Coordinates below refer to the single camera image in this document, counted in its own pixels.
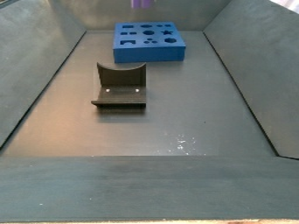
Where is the purple double-square block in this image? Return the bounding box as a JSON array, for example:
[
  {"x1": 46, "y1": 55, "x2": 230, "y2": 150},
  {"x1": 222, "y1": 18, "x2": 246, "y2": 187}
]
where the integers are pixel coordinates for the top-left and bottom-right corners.
[{"x1": 131, "y1": 0, "x2": 157, "y2": 9}]

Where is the black curved holder stand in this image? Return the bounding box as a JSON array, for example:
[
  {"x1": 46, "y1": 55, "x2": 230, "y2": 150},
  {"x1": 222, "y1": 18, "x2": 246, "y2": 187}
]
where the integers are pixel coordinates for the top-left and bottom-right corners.
[{"x1": 91, "y1": 64, "x2": 146, "y2": 108}]

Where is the blue shape-sorter block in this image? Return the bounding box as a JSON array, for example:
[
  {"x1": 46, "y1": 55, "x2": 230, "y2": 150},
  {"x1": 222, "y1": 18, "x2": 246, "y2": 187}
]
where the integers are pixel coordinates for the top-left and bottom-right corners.
[{"x1": 114, "y1": 22, "x2": 186, "y2": 63}]

